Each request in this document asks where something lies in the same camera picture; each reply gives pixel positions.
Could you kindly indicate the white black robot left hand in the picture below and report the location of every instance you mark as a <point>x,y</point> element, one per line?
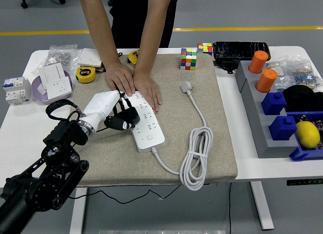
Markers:
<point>101,105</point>

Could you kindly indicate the person's left hand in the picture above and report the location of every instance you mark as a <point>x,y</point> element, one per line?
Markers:
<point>147,88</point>

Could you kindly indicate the person's right hand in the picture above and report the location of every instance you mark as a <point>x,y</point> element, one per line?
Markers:
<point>119,78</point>

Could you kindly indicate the black plug adapter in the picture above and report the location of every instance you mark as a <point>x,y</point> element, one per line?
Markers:
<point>131,115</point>

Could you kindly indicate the white power strip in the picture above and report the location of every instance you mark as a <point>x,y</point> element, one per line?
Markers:
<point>149,133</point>

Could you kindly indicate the person's left forearm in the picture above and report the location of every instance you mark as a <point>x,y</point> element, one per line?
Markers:
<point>152,29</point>

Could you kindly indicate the person's right forearm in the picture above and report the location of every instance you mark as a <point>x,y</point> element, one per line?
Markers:
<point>99,24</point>

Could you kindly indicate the square yellow tape measure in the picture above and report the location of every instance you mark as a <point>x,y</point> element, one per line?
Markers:
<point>132,57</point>

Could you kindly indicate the round yellow tape measure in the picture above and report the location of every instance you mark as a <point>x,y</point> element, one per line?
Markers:
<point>85,74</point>

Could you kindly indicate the large colourful puzzle cube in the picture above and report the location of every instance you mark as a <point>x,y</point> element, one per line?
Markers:
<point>188,59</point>

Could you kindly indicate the small white tile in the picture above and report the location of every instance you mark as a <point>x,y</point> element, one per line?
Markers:
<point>42,88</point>

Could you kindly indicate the purple bowl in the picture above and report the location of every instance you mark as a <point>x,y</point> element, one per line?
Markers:
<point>40,96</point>

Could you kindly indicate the person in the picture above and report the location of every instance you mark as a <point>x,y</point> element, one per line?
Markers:
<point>131,16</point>

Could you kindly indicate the grey-brown mat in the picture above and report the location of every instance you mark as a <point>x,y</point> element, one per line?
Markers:
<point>126,163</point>

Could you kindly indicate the clear bag of screws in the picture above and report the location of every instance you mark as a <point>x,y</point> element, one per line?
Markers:
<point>59,55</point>

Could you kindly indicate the small colourful puzzle cube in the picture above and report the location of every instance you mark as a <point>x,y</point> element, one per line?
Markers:
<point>205,49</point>

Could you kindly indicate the black chair caster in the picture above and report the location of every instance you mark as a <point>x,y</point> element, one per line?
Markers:
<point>110,2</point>

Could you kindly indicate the black clip device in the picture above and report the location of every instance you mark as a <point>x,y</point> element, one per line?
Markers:
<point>225,64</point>

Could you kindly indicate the white circuit breaker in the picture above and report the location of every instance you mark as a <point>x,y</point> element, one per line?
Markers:
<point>15,90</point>

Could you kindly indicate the black wrapped tray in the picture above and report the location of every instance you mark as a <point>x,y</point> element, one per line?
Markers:
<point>237,50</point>

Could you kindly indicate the orange cylinder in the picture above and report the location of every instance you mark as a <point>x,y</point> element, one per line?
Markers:
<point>267,80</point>
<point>258,62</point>

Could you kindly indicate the grey block holder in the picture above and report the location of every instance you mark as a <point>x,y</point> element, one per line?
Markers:
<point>260,133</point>

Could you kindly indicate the blue square block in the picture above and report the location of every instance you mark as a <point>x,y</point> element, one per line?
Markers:
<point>273,103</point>
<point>282,129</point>

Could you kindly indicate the clear bag of small parts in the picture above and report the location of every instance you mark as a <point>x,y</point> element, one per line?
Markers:
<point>280,78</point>

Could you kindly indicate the black cloth bundle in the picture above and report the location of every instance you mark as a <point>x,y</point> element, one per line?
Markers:
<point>300,97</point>

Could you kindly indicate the clear bag of resistors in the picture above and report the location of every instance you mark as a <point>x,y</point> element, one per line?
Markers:
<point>306,77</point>

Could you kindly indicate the yellow lemon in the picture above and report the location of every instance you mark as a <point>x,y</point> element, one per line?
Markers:
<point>307,134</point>

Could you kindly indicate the blue storage bin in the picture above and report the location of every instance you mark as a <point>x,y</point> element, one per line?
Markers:
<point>302,154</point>

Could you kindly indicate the black table control panel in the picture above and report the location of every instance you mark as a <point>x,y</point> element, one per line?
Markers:
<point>302,182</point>

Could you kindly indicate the white wall switch plate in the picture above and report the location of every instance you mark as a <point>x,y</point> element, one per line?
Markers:
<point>88,57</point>

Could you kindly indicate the white switch panel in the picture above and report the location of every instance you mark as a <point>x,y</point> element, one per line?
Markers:
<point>51,73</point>

